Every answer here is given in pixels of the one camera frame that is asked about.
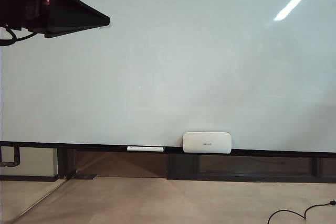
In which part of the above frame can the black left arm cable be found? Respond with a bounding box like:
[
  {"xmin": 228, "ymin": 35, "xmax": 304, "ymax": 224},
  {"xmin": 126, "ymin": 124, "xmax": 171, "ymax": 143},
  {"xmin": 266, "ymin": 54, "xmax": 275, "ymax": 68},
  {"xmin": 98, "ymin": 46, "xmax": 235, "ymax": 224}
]
[{"xmin": 0, "ymin": 24, "xmax": 37, "ymax": 47}]

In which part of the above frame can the black square wall bracket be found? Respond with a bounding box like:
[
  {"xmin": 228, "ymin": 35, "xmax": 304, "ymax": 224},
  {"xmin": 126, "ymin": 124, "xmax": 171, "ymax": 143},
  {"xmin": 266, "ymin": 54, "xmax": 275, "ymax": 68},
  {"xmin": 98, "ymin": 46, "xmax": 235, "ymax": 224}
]
[{"xmin": 0, "ymin": 145, "xmax": 21, "ymax": 168}]

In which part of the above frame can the white rectangular board eraser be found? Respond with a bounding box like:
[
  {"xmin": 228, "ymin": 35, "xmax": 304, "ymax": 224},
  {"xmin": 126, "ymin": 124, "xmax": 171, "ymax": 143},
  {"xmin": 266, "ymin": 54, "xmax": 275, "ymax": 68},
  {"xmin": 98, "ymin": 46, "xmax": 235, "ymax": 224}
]
[{"xmin": 182, "ymin": 131, "xmax": 233, "ymax": 154}]

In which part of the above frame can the black baseboard strip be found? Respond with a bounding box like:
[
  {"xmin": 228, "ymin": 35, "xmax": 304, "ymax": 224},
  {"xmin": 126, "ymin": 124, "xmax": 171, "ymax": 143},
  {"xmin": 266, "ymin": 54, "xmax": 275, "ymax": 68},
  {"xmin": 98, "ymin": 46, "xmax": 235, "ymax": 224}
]
[{"xmin": 0, "ymin": 174, "xmax": 59, "ymax": 182}]

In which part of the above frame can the white glass whiteboard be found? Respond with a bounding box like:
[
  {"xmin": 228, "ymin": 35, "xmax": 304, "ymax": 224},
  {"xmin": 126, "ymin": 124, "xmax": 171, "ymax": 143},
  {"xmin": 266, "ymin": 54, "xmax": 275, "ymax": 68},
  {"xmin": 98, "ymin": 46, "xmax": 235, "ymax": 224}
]
[{"xmin": 0, "ymin": 0, "xmax": 336, "ymax": 154}]

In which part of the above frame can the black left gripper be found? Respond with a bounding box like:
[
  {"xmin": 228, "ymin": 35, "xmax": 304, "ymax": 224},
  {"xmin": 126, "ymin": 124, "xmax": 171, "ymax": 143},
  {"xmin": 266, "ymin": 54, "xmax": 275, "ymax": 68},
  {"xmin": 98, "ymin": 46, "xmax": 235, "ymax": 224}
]
[{"xmin": 0, "ymin": 0, "xmax": 111, "ymax": 39}]

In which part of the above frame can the dark brown wall base panel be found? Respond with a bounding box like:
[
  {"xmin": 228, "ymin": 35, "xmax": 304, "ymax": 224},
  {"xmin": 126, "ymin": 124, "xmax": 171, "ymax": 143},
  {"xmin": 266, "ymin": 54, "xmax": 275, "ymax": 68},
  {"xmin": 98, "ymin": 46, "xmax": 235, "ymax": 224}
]
[{"xmin": 57, "ymin": 146, "xmax": 336, "ymax": 182}]

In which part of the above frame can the black floor power cable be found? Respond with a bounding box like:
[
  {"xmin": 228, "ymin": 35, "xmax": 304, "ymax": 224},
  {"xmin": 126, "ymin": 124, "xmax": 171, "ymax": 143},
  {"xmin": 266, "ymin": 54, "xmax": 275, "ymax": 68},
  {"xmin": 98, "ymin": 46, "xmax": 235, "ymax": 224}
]
[{"xmin": 267, "ymin": 199, "xmax": 336, "ymax": 224}]

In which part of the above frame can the white marker with black cap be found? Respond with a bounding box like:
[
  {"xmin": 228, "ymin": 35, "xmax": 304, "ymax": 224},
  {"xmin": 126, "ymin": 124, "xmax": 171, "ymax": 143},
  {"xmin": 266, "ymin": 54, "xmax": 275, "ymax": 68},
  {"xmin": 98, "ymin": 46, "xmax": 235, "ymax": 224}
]
[{"xmin": 127, "ymin": 145, "xmax": 166, "ymax": 153}]

